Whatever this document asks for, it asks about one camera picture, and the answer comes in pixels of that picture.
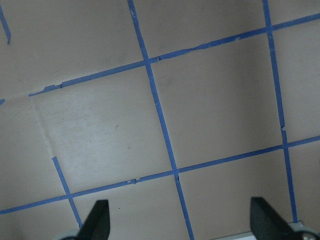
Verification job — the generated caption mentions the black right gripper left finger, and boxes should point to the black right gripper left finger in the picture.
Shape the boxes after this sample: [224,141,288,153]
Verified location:
[76,199,111,240]

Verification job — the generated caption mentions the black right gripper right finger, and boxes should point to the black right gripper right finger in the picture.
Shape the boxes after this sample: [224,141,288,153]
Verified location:
[250,197,304,240]

